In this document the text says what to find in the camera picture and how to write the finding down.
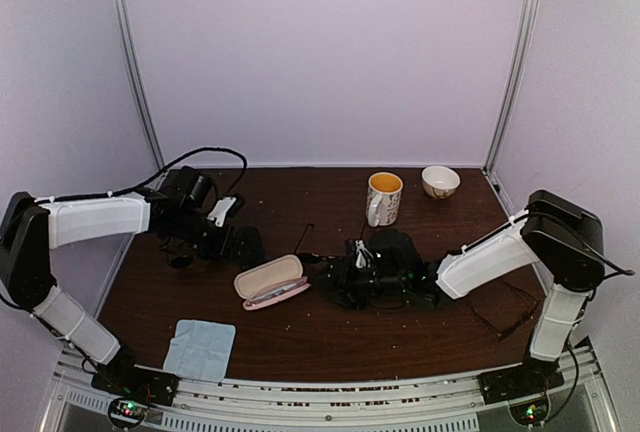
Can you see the tortoise frame glasses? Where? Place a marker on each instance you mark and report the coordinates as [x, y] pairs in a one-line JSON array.
[[503, 308]]

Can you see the right aluminium frame post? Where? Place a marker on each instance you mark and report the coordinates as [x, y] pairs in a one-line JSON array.
[[527, 21]]

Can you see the pink glasses case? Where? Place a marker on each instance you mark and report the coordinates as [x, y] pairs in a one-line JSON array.
[[267, 277]]

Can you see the left aluminium frame post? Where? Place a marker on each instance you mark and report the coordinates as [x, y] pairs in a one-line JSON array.
[[134, 76]]

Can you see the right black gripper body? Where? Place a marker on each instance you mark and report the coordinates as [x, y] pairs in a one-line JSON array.
[[356, 288]]

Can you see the black sunglasses dark lenses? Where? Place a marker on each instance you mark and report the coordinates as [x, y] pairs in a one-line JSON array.
[[305, 257]]

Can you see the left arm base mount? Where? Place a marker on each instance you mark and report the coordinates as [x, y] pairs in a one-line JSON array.
[[136, 390]]

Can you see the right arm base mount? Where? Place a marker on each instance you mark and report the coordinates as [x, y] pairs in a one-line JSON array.
[[524, 388]]

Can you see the patterned mug yellow inside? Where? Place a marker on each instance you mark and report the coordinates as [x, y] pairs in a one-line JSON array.
[[383, 199]]

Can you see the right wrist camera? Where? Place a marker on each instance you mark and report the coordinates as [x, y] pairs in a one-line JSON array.
[[362, 256]]

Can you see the pink frame glasses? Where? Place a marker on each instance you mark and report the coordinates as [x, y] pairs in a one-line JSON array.
[[278, 291]]

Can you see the black glasses case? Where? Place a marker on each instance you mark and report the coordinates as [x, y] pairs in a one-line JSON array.
[[249, 248]]

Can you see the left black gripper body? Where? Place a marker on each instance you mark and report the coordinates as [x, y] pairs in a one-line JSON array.
[[216, 247]]

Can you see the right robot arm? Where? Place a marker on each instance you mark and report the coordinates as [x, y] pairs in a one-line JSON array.
[[565, 238]]

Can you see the white ceramic bowl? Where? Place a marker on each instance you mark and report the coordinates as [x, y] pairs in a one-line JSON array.
[[440, 182]]

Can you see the thin black frame glasses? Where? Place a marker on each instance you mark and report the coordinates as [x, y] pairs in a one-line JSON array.
[[177, 259]]

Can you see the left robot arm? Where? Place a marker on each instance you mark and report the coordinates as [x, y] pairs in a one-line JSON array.
[[52, 248]]

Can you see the left blue cleaning cloth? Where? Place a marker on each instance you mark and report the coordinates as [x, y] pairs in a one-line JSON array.
[[200, 350]]

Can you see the aluminium frame post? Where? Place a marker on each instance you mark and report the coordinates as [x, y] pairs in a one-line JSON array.
[[527, 21], [134, 76]]

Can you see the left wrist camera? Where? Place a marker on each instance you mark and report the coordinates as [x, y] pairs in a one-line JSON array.
[[226, 208]]

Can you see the front aluminium rail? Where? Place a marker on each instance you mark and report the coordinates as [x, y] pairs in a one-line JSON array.
[[441, 403]]

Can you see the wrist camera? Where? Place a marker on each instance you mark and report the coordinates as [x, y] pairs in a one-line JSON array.
[[226, 208], [362, 256]]

